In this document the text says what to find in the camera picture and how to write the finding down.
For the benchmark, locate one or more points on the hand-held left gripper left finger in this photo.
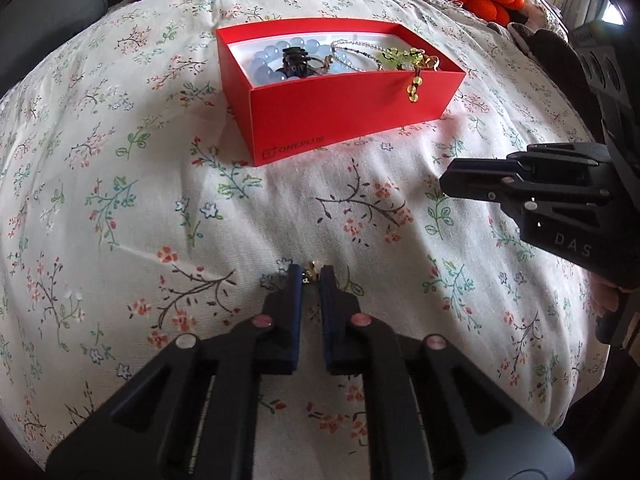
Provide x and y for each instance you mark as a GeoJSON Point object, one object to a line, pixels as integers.
{"type": "Point", "coordinates": [296, 285]}

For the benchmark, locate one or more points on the large dark grey pillow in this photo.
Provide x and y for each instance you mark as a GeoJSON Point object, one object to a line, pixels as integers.
{"type": "Point", "coordinates": [50, 5]}

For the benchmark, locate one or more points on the red cardboard box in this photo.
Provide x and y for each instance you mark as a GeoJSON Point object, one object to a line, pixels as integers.
{"type": "Point", "coordinates": [325, 120]}

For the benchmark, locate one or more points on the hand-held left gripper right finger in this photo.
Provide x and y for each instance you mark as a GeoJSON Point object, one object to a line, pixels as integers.
{"type": "Point", "coordinates": [327, 285]}

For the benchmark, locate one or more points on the grey brown plush toy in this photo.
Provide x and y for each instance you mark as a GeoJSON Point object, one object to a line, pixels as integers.
{"type": "Point", "coordinates": [550, 55]}

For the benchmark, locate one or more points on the floral bedsheet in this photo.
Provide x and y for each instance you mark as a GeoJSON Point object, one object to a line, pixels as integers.
{"type": "Point", "coordinates": [150, 185]}

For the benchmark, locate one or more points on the black hair claw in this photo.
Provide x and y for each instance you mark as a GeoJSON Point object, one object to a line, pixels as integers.
{"type": "Point", "coordinates": [295, 60]}

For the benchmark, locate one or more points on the person's right hand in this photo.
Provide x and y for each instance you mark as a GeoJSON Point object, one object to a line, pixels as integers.
{"type": "Point", "coordinates": [606, 299]}

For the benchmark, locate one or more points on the small gold earring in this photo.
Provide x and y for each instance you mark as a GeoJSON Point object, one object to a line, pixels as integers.
{"type": "Point", "coordinates": [312, 266]}

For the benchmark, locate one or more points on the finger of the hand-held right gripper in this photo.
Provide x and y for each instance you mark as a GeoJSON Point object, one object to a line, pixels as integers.
{"type": "Point", "coordinates": [550, 192]}
{"type": "Point", "coordinates": [480, 170]}

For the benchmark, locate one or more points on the gold bead charm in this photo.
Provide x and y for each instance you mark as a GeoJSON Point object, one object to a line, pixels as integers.
{"type": "Point", "coordinates": [416, 85]}

